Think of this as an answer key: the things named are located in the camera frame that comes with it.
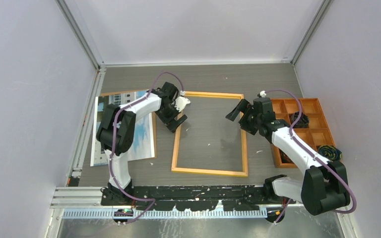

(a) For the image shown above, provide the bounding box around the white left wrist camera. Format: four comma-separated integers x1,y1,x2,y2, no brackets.
174,96,191,113

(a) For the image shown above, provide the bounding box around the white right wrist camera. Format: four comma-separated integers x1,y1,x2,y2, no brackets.
257,91,267,98

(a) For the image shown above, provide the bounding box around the aluminium rail front edge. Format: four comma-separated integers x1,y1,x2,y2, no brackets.
50,183,349,219

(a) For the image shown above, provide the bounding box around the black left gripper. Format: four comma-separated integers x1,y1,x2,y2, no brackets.
156,101,187,132

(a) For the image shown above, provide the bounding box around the dark rolled tie brown pattern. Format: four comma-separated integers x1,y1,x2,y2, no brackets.
279,150,293,164

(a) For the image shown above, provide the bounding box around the brown wooden compartment tray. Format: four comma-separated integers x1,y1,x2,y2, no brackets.
272,98,336,151

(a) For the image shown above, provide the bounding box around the brown fibreboard backing board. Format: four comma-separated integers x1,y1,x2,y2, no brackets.
95,90,156,161

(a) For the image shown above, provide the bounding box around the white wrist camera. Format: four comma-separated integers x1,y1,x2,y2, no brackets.
257,91,267,98
174,96,191,113

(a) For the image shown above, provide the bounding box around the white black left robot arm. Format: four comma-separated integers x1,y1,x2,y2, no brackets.
96,82,191,205

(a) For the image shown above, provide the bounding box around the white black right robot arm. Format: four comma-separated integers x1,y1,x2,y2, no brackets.
225,97,357,215

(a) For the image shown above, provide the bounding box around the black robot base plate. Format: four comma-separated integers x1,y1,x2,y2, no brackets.
100,184,297,213

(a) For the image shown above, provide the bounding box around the dark rolled tie yellow pattern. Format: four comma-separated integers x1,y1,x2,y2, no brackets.
317,145,342,161

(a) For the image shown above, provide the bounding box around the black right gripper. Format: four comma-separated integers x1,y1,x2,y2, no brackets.
226,99,261,136

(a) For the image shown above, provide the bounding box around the dark rolled tie with blue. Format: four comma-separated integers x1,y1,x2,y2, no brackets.
289,112,310,128

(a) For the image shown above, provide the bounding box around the yellow wooden picture frame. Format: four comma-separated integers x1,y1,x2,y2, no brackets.
171,91,249,178

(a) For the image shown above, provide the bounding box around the building and sky photo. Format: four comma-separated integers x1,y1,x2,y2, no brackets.
90,90,158,168

